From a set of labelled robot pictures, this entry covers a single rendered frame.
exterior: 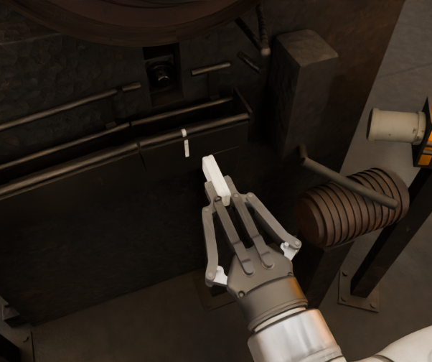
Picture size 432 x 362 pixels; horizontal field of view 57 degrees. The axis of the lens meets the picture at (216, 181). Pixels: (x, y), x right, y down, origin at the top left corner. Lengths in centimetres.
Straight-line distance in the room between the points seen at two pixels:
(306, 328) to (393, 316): 93
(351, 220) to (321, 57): 33
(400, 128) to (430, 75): 146
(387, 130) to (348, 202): 17
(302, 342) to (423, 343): 13
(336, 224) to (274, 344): 43
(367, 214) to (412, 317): 58
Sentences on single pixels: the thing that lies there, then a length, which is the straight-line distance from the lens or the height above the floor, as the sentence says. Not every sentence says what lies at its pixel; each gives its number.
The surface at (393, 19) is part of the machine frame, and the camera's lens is 90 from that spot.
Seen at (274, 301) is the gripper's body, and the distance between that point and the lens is 45.
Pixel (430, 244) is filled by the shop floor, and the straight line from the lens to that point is 153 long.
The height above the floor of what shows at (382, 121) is 69.
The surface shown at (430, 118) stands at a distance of 77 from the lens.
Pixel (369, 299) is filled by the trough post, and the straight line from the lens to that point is 134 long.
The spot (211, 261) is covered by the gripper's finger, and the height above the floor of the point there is 75.
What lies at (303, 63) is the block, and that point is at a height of 80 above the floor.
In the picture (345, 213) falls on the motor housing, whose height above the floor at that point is 52.
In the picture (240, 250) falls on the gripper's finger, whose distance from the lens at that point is 49.
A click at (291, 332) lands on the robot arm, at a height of 77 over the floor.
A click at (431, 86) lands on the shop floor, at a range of 216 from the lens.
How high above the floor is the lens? 118
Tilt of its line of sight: 51 degrees down
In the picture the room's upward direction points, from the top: straight up
